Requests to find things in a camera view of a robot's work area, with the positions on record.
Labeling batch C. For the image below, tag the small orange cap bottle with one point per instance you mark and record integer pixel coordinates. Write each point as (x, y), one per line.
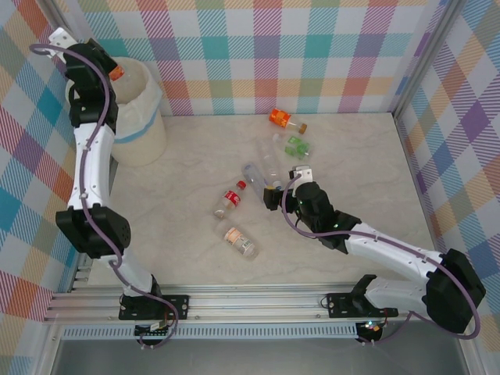
(116, 73)

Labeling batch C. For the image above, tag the clear plastic bottle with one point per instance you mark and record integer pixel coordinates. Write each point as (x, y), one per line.
(254, 177)

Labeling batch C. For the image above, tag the red cap cola bottle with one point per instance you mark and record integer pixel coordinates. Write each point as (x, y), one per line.
(233, 197)

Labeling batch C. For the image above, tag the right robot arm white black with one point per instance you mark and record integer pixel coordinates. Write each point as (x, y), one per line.
(390, 250)

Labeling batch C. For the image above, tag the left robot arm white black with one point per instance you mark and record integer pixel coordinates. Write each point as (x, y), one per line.
(91, 164)

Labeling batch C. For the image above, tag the white plastic bin liner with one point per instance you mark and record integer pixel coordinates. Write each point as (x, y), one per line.
(136, 105)

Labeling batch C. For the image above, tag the cream round bin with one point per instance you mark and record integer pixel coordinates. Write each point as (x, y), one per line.
(144, 144)

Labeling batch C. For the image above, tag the crushed green label bottle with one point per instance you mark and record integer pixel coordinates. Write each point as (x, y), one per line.
(298, 148)

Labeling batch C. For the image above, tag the clear bottle orange white label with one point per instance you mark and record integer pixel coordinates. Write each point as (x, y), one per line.
(238, 238)

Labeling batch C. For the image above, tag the orange label bottle amber cap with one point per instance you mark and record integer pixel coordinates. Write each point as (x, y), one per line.
(280, 117)

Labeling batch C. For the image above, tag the small circuit board with LEDs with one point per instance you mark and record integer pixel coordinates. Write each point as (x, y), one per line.
(371, 327)

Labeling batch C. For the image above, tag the grey metal panel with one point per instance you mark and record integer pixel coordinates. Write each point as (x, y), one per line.
(254, 357)

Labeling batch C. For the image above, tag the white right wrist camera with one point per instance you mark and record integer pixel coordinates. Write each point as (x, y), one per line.
(302, 172)

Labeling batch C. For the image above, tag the aluminium frame post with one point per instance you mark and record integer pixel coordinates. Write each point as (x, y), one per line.
(64, 15)

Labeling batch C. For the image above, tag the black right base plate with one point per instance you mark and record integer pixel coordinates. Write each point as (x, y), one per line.
(338, 304)

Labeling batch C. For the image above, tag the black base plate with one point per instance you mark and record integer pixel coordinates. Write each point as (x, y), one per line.
(338, 304)
(179, 304)

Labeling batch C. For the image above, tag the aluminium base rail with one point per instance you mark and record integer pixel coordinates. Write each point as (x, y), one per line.
(254, 304)

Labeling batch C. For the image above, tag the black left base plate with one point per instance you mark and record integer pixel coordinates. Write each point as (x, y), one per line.
(179, 304)

